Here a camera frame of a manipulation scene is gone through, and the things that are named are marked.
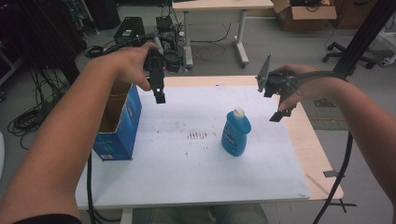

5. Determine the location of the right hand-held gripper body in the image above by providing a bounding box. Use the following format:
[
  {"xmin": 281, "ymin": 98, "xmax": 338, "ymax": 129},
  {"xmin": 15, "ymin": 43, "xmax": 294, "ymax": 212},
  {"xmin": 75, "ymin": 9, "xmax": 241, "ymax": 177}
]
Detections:
[{"xmin": 255, "ymin": 52, "xmax": 302, "ymax": 99}]

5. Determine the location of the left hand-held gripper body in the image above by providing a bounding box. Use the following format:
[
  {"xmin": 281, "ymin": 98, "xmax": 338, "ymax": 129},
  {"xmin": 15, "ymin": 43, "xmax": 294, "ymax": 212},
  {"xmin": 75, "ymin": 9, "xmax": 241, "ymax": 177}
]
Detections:
[{"xmin": 145, "ymin": 49, "xmax": 166, "ymax": 92}]

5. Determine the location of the blue detergent bottle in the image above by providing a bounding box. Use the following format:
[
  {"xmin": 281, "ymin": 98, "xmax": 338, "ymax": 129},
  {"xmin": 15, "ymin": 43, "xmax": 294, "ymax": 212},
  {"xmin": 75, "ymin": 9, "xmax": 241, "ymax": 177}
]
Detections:
[{"xmin": 220, "ymin": 106, "xmax": 252, "ymax": 158}]

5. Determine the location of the blue cardboard box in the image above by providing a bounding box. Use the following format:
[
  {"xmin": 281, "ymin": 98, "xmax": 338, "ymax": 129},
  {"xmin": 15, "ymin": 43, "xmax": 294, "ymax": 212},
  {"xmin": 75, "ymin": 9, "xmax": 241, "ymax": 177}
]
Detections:
[{"xmin": 92, "ymin": 79, "xmax": 143, "ymax": 161}]

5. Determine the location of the person's left hand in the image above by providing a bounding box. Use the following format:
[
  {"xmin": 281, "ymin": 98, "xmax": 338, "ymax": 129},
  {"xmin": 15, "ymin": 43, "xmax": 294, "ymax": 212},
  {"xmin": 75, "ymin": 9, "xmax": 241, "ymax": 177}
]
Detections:
[{"xmin": 102, "ymin": 41, "xmax": 159, "ymax": 92}]

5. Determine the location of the person's right hand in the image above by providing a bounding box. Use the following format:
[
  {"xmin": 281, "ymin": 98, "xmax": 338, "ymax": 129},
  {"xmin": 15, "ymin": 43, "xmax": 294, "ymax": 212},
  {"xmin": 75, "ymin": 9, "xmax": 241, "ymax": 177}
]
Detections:
[{"xmin": 274, "ymin": 63, "xmax": 338, "ymax": 113}]

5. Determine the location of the white power strip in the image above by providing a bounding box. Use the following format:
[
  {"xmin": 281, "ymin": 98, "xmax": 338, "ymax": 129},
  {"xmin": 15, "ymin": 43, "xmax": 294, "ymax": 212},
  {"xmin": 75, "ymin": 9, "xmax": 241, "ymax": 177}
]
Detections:
[{"xmin": 183, "ymin": 46, "xmax": 194, "ymax": 70}]

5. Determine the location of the black electronics box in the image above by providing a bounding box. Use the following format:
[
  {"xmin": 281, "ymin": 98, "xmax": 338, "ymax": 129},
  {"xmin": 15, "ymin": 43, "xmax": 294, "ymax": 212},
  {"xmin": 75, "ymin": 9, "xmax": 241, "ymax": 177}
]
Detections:
[{"xmin": 113, "ymin": 16, "xmax": 146, "ymax": 45}]

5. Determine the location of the open brown cardboard box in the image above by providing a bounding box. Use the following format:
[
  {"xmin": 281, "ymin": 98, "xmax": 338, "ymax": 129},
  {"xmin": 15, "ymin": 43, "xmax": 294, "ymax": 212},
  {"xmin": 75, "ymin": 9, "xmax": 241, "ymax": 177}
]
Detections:
[{"xmin": 272, "ymin": 0, "xmax": 338, "ymax": 32}]

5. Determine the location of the black office chair base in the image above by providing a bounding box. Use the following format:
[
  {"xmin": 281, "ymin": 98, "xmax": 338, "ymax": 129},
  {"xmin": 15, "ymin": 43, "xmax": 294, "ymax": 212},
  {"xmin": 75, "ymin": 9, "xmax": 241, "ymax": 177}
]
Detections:
[{"xmin": 321, "ymin": 41, "xmax": 378, "ymax": 70}]

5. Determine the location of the white desk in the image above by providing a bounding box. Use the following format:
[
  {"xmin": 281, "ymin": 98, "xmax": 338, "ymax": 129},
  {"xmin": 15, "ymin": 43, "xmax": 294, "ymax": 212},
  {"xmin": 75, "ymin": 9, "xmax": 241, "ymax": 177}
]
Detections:
[{"xmin": 171, "ymin": 0, "xmax": 275, "ymax": 69}]

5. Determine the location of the black metal stand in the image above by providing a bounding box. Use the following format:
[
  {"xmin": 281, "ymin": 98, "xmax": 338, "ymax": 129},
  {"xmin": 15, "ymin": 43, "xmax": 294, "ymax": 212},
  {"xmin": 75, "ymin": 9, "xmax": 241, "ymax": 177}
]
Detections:
[{"xmin": 331, "ymin": 0, "xmax": 396, "ymax": 79}]

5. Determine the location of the person's black sleeve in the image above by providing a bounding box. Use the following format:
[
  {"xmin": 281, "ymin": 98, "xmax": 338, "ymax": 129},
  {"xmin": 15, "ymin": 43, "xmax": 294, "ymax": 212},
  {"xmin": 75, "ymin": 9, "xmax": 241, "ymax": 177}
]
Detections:
[{"xmin": 12, "ymin": 213, "xmax": 84, "ymax": 224}]

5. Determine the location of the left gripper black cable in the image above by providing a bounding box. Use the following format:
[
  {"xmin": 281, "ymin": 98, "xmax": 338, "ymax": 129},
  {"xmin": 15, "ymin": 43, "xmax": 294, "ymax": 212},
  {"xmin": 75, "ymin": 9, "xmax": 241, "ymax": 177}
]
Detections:
[{"xmin": 84, "ymin": 33, "xmax": 157, "ymax": 60}]

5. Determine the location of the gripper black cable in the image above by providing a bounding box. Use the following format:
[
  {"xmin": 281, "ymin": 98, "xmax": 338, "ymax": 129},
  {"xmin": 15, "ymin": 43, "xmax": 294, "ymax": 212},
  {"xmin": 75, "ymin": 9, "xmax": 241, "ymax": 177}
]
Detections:
[
  {"xmin": 292, "ymin": 70, "xmax": 355, "ymax": 224},
  {"xmin": 84, "ymin": 33, "xmax": 157, "ymax": 60}
]

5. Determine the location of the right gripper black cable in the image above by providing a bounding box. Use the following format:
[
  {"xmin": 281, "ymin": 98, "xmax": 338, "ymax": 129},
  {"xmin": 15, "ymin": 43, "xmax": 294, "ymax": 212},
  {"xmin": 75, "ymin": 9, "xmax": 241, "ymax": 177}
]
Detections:
[{"xmin": 292, "ymin": 70, "xmax": 355, "ymax": 224}]

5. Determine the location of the coil of black cables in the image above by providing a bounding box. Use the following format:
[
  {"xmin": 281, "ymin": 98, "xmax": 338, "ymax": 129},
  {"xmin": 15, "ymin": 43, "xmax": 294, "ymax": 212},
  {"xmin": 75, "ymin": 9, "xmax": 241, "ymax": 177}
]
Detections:
[{"xmin": 7, "ymin": 92, "xmax": 64, "ymax": 151}]

